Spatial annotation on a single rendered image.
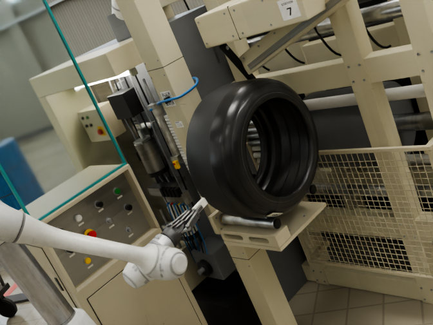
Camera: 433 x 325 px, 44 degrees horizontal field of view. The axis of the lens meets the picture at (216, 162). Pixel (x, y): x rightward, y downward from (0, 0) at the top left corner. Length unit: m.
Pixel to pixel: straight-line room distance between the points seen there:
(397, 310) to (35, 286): 1.91
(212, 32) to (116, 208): 0.97
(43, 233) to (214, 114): 0.82
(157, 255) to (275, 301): 1.24
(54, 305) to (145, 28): 1.19
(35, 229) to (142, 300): 1.12
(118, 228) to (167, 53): 0.90
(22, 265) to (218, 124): 0.88
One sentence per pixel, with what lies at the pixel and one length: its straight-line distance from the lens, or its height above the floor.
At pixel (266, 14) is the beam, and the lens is 2.26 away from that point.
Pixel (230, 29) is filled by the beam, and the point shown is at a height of 1.69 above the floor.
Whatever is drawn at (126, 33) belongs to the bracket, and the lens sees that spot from 3.01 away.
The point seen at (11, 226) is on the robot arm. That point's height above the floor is 1.49.
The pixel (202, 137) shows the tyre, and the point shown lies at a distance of 2.17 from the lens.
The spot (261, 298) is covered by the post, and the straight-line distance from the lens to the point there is 2.87.
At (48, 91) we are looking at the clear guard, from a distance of 2.54.
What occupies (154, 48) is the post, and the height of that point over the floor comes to 1.75.
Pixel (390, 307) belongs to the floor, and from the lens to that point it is 3.14.
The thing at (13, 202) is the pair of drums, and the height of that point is 0.21.
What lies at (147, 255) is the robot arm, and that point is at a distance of 1.79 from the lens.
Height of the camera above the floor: 1.93
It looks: 18 degrees down
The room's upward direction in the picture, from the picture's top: 24 degrees counter-clockwise
